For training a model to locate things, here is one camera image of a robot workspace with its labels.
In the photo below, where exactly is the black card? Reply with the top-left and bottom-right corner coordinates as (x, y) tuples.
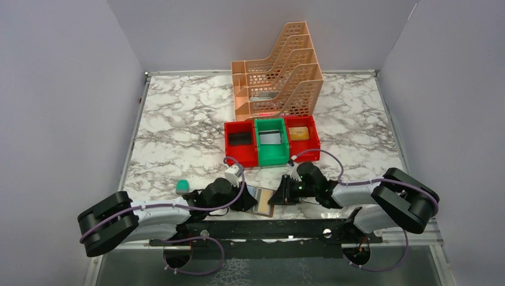
(228, 132), (253, 146)

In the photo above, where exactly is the silver card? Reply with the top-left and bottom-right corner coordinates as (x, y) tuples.
(258, 130), (282, 145)

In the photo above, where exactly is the green eraser block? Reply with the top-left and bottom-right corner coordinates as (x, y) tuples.
(176, 179), (190, 195)

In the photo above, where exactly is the red bin with black card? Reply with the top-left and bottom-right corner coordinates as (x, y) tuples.
(224, 121), (259, 167)

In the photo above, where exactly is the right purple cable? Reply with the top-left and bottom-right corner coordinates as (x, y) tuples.
(288, 148), (440, 273)

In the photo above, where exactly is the gold card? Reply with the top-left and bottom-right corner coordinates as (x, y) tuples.
(288, 126), (310, 141)
(254, 190), (272, 216)

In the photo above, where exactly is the peach plastic file organizer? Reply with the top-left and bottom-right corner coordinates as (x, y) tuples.
(231, 21), (324, 122)

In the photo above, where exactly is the brown leather card holder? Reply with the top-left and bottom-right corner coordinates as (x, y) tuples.
(247, 186), (275, 217)

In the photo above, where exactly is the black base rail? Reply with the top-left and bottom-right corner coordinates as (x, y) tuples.
(148, 219), (383, 259)

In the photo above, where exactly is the red bin with gold card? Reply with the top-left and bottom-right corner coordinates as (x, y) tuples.
(284, 116), (320, 163)

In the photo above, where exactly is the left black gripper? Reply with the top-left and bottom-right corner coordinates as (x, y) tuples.
(208, 179), (258, 213)

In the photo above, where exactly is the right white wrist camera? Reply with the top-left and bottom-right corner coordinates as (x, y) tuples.
(286, 156), (301, 181)

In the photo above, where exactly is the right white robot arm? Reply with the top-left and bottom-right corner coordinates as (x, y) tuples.
(268, 160), (440, 243)

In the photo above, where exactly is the green plastic bin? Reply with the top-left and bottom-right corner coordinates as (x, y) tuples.
(254, 118), (289, 167)

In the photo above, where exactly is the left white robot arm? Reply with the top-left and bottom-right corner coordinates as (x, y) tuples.
(77, 178), (258, 257)

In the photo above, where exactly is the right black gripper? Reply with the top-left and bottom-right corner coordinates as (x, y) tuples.
(268, 173), (317, 205)

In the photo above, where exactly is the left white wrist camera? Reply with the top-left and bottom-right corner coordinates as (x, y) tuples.
(224, 164), (242, 187)

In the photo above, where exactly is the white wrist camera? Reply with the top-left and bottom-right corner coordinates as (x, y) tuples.
(224, 164), (242, 187)
(286, 156), (301, 181)

